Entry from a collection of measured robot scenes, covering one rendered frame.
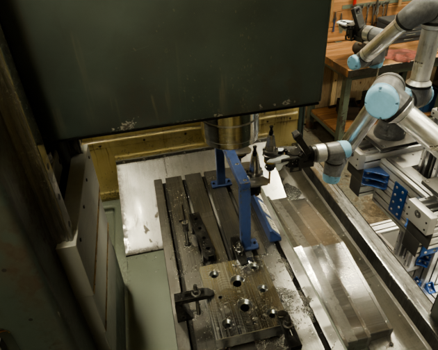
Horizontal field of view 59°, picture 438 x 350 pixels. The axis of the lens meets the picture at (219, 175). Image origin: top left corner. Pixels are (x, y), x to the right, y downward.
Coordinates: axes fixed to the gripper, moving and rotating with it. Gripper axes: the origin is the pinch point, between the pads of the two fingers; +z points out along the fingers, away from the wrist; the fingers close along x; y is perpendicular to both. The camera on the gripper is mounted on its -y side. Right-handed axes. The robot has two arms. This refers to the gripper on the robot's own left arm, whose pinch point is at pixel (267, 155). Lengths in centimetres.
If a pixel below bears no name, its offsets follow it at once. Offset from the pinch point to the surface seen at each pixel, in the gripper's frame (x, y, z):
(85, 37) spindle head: -46, -62, 54
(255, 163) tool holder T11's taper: -13.8, -6.5, 9.3
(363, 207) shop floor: 86, 116, -111
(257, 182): -18.8, -1.5, 9.9
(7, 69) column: -55, -60, 67
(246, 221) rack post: -18.8, 15.7, 13.9
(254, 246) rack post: -18.8, 29.2, 10.7
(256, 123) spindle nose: -38, -35, 17
